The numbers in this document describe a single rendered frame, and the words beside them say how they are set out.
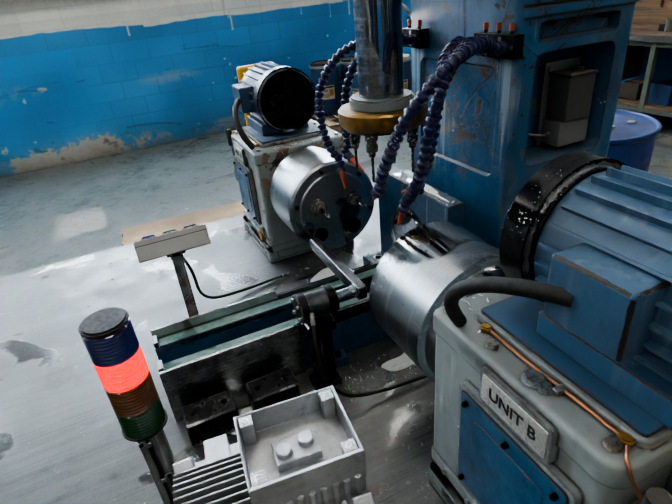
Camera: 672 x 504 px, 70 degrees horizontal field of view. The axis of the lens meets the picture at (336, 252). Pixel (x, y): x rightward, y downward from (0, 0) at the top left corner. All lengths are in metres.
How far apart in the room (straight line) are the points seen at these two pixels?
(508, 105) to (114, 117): 5.75
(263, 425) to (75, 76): 5.95
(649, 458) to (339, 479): 0.29
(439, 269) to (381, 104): 0.35
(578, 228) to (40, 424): 1.10
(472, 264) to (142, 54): 5.84
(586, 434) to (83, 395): 1.04
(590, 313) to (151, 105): 6.16
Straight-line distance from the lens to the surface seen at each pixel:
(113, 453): 1.11
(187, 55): 6.44
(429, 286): 0.77
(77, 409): 1.25
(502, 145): 1.03
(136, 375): 0.70
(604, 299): 0.49
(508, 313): 0.66
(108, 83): 6.39
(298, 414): 0.60
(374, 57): 0.97
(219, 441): 0.66
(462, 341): 0.64
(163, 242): 1.21
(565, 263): 0.50
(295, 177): 1.26
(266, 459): 0.58
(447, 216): 1.02
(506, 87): 1.01
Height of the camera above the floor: 1.56
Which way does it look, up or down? 29 degrees down
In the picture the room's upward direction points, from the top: 6 degrees counter-clockwise
